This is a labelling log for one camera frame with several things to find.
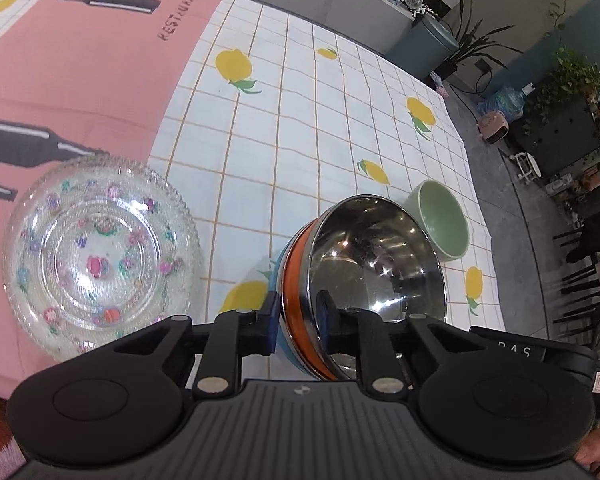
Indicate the grey trash bin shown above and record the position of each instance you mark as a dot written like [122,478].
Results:
[421,49]

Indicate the water bottle jug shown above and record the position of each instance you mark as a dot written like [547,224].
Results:
[508,101]

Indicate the potted plant by bin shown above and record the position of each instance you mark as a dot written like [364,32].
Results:
[471,43]

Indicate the orange steel bowl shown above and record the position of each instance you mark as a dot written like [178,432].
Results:
[369,254]

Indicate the checkered lemon tablecloth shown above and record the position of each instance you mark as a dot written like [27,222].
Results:
[260,119]

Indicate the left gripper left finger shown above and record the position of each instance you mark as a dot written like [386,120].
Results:
[232,336]

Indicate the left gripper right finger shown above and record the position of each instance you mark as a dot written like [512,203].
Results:
[365,336]

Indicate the pink heater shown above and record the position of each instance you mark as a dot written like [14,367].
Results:
[492,127]

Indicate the white step stool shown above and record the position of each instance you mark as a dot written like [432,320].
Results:
[528,169]

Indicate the green ceramic bowl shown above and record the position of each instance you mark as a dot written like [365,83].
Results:
[439,214]

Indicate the clear glass plate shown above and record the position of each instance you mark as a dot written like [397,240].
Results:
[98,248]

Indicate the green leafy plant shelf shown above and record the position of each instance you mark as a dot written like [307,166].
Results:
[572,79]

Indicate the blue steel bowl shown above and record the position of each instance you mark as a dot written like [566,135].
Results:
[286,362]

